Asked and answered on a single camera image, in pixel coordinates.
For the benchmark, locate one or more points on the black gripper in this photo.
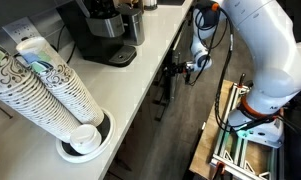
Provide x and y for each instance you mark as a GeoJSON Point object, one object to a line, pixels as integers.
{"type": "Point", "coordinates": [181, 67]}

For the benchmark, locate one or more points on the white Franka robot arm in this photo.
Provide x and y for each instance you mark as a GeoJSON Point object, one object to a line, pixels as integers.
{"type": "Point", "coordinates": [273, 50]}

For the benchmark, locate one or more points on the dark middle-size drawer front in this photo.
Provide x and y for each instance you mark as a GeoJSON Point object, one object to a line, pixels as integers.
{"type": "Point", "coordinates": [163, 90]}

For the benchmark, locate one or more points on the dark lowest drawer front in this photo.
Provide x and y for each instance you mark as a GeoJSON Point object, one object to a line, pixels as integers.
{"type": "Point", "coordinates": [161, 111]}

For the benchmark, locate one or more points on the silver canister with black lid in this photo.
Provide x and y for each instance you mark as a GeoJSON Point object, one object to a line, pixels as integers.
{"type": "Point", "coordinates": [133, 25]}

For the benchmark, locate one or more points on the orange black clamp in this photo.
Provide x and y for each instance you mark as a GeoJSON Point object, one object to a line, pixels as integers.
{"type": "Point", "coordinates": [219, 168]}
{"type": "Point", "coordinates": [242, 80]}

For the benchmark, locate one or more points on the black coffee maker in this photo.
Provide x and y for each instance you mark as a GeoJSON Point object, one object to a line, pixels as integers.
{"type": "Point", "coordinates": [96, 36]}

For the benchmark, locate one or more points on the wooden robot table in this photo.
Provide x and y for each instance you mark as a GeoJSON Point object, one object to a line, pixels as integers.
{"type": "Point", "coordinates": [203, 146]}

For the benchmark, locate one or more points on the dark cabinet door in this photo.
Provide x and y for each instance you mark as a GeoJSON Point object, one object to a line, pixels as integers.
{"type": "Point", "coordinates": [133, 146]}

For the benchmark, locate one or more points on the white round cup holder plate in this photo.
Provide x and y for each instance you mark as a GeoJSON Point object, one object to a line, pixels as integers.
{"type": "Point", "coordinates": [106, 140]}

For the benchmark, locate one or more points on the patterned paper cup stack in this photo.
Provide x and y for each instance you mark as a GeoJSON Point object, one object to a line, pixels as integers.
{"type": "Point", "coordinates": [70, 86]}
{"type": "Point", "coordinates": [26, 96]}

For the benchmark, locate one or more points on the white plastic cup lid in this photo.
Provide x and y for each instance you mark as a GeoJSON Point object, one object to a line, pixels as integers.
{"type": "Point", "coordinates": [85, 139]}

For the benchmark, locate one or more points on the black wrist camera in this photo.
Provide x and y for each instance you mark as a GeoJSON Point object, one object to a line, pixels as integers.
{"type": "Point", "coordinates": [187, 77]}

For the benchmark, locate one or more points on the aluminium profile frame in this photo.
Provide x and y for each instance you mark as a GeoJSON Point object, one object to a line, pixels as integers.
{"type": "Point", "coordinates": [223, 116]}

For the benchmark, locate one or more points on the green plastic base bracket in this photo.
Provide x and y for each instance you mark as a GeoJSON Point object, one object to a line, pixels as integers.
{"type": "Point", "coordinates": [245, 133]}

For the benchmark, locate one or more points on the white wall outlet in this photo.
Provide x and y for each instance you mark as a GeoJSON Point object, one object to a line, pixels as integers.
{"type": "Point", "coordinates": [21, 29]}

